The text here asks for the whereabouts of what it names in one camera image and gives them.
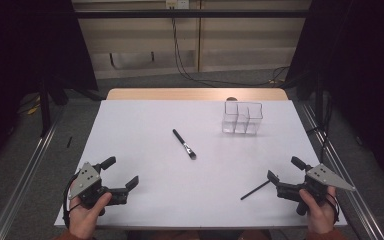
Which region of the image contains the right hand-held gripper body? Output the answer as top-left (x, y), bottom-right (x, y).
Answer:
top-left (275, 163), bottom-right (357, 216)

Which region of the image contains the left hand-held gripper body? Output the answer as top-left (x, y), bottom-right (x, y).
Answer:
top-left (67, 161), bottom-right (129, 217)

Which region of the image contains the thin black eyeliner brush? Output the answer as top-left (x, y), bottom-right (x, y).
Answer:
top-left (240, 179), bottom-right (272, 201)

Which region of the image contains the clear acrylic organizer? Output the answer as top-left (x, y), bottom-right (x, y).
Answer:
top-left (221, 100), bottom-right (264, 136)

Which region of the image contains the black makeup brush silver ferrule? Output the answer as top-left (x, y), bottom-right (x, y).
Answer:
top-left (172, 128), bottom-right (198, 161)

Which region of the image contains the person's right hand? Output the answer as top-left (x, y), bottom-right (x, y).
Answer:
top-left (298, 185), bottom-right (338, 235)

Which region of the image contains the person's left hand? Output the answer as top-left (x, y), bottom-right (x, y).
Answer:
top-left (68, 192), bottom-right (113, 240)

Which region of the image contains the white table cover sheet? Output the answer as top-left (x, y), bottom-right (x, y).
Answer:
top-left (53, 99), bottom-right (348, 230)

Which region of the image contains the small yellow floor object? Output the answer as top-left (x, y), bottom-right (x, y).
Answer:
top-left (26, 104), bottom-right (42, 116)

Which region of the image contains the wooden table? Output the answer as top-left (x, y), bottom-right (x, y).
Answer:
top-left (105, 87), bottom-right (289, 102)

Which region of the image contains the dark curtain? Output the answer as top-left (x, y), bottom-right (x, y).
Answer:
top-left (285, 0), bottom-right (384, 193)
top-left (0, 0), bottom-right (98, 174)

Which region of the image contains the black horizontal bar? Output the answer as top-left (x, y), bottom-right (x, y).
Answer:
top-left (74, 9), bottom-right (310, 19)

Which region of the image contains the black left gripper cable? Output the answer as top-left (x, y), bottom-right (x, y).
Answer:
top-left (62, 171), bottom-right (82, 229)

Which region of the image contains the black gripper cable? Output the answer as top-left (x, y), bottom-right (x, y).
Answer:
top-left (326, 192), bottom-right (341, 225)
top-left (62, 171), bottom-right (82, 229)

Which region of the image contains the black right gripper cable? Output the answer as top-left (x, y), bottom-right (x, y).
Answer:
top-left (326, 192), bottom-right (341, 225)

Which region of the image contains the black stand cable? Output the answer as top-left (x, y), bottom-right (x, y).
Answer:
top-left (306, 94), bottom-right (333, 165)

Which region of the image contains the metal floor rail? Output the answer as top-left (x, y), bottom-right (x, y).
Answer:
top-left (0, 108), bottom-right (66, 240)
top-left (300, 102), bottom-right (384, 240)

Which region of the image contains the black stand post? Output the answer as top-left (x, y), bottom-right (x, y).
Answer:
top-left (39, 75), bottom-right (53, 138)

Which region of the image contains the black wall cable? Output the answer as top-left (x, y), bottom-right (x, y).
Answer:
top-left (172, 16), bottom-right (281, 85)
top-left (171, 7), bottom-right (291, 88)

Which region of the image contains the white wall socket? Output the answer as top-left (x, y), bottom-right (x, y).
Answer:
top-left (165, 0), bottom-right (190, 10)

